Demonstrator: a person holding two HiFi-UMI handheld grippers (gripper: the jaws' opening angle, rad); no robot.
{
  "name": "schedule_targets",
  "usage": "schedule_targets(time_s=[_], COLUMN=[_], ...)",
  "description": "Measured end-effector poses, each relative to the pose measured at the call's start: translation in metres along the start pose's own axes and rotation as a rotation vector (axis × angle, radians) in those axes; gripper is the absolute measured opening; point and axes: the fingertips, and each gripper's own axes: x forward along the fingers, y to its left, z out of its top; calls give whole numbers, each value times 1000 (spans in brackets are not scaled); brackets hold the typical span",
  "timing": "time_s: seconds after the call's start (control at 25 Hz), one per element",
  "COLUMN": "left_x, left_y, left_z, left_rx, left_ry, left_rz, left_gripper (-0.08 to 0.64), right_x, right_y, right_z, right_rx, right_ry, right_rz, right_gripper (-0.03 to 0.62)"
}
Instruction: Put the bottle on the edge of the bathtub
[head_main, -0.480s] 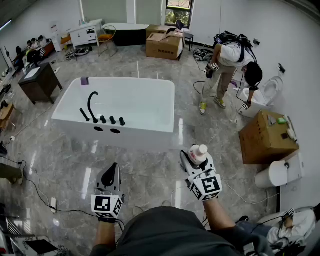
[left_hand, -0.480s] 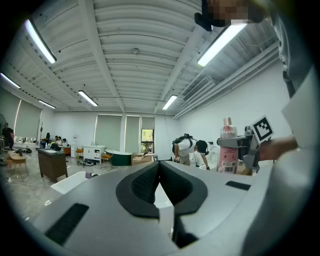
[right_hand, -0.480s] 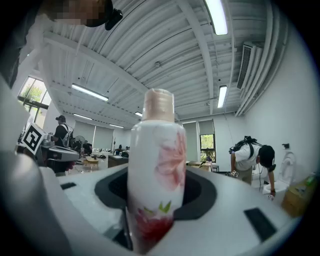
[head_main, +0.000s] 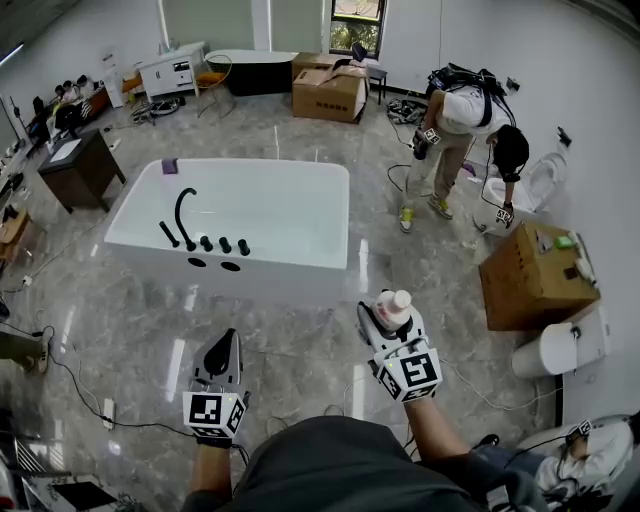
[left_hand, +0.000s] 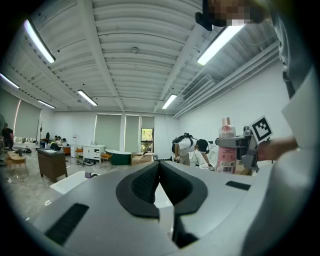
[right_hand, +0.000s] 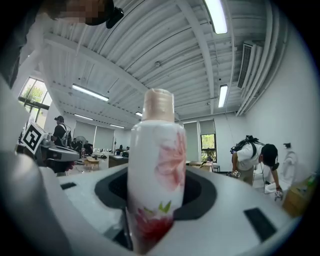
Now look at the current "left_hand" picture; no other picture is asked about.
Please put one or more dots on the wooden low table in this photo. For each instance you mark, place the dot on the wooden low table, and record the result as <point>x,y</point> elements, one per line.
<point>16,158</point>

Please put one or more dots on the window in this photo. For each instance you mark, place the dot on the window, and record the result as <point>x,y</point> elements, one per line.
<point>147,138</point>

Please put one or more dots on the dark green bathtub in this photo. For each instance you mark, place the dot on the dark green bathtub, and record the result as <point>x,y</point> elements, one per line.
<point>120,157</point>

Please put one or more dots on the group of seated people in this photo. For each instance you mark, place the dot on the group of seated people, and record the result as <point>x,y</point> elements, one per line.
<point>56,143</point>

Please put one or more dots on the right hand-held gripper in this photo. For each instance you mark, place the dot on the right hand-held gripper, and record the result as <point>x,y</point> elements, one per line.
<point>261,130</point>

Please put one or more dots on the dark wooden table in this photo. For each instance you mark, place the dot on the dark wooden table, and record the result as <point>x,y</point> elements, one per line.
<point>52,162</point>

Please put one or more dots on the person's dark top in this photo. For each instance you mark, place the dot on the person's dark top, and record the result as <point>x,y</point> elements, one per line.
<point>295,50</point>

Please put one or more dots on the ceiling light bar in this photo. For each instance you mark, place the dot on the ceiling light bar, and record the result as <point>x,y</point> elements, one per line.
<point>46,104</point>
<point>87,98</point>
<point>40,42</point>
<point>10,81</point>
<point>169,101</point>
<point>217,46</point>

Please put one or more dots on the white cabinet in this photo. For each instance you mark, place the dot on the white cabinet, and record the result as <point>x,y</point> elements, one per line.
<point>93,153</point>

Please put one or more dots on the grey window blind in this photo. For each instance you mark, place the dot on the grey window blind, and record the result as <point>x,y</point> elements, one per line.
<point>132,133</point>
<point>108,132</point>

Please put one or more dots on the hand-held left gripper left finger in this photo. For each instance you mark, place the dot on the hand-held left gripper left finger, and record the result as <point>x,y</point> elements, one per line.
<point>100,215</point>

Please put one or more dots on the person's right forearm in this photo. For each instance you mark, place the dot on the person's right forearm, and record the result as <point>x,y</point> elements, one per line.
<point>277,148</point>

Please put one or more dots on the orange chair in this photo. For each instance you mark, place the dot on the orange chair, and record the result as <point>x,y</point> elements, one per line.
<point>79,151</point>

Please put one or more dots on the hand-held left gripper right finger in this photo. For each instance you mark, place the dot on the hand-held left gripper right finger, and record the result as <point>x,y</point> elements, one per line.
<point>212,190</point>

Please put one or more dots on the cardboard box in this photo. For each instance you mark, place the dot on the cardboard box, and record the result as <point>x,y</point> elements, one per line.
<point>142,158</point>
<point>243,170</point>

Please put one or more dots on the ceiling air vent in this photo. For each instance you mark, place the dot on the ceiling air vent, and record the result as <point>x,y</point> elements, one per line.
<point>196,88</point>

